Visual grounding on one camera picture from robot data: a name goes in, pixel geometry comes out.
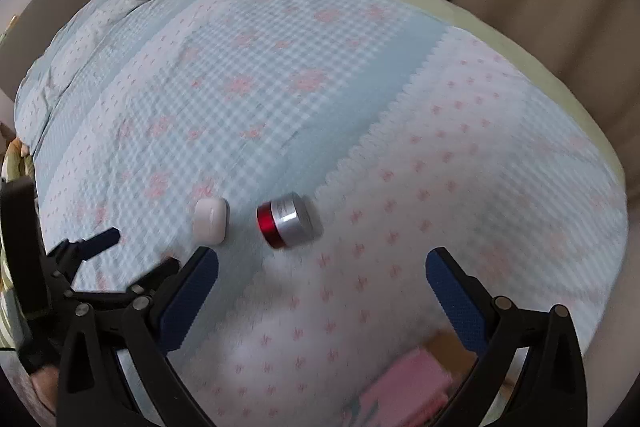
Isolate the light blue checked blanket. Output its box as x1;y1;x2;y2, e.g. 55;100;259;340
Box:
14;0;630;427

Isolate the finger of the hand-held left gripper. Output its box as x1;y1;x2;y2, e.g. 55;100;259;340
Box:
65;258;182;309
44;228;121;290

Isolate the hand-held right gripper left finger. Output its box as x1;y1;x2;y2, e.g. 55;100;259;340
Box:
56;247;236;427

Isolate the red and silver jar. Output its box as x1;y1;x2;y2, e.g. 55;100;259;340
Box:
256;193;321;251

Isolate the pink patterned cardboard box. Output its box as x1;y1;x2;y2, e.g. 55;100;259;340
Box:
345;329;506;427

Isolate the pale green bed sheet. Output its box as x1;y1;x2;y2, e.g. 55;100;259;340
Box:
200;0;629;192

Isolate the white earbuds case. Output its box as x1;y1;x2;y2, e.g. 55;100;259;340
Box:
193;198;230;248

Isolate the person's left hand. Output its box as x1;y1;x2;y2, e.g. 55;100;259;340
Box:
27;364;62;415

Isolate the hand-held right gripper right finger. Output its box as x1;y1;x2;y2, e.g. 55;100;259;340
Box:
425;248;589;427

